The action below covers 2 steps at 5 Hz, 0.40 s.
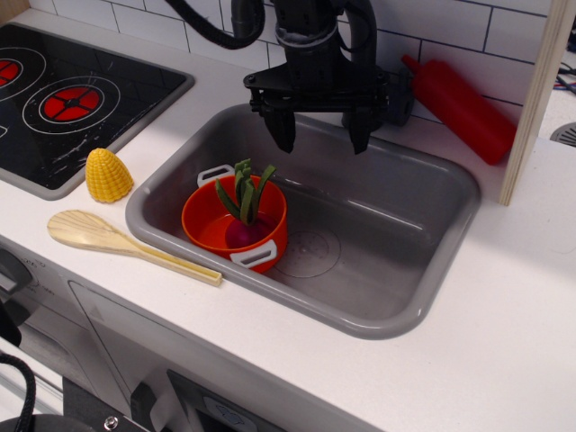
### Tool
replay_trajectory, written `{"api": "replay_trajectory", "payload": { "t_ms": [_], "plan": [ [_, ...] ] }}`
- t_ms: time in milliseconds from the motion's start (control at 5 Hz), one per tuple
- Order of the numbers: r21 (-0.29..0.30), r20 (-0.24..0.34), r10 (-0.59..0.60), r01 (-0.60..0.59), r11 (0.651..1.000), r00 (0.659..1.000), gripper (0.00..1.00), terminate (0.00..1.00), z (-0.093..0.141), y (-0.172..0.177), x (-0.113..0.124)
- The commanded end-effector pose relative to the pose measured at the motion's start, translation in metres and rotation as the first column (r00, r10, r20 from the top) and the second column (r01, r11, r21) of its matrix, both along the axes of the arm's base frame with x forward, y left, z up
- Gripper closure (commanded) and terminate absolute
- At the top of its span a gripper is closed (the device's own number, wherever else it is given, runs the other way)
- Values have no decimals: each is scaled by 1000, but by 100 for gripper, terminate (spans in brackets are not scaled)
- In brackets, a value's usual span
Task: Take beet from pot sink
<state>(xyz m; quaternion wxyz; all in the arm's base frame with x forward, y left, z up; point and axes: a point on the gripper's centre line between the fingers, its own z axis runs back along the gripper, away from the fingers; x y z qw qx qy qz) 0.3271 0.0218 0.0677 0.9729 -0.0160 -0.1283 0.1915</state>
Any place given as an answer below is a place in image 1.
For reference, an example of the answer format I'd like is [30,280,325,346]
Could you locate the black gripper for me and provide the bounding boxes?
[244,43,389,155]

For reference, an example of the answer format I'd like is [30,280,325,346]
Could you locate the purple toy beet green leaves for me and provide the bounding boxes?
[215,159,276,248]

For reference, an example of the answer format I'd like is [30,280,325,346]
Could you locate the grey plastic sink basin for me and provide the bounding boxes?
[126,104,481,339]

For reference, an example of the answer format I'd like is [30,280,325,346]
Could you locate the orange toy pot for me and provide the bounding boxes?
[181,165,288,273]

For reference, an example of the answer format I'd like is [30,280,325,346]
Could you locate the red ketchup bottle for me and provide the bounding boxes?
[401,55,517,166]

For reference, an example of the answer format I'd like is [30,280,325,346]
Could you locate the yellow toy corn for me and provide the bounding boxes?
[85,148,134,203]

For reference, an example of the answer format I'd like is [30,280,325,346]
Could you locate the wooden side panel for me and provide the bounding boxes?
[499,0,575,206]

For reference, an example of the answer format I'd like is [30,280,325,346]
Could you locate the metal drain grate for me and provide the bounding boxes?
[550,121,576,148]

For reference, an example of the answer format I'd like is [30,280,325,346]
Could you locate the wooden spoon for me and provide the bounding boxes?
[47,210,222,286]

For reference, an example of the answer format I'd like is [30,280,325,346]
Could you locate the black toy stove top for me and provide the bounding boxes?
[1,23,194,201]

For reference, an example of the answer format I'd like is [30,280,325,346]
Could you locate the grey oven knob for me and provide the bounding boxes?
[0,249,33,296]

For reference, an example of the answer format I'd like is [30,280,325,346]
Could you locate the cables behind panel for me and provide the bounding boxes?
[554,61,576,96]

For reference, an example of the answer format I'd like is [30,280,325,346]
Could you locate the black cable lower left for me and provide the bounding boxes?
[0,353,37,432]

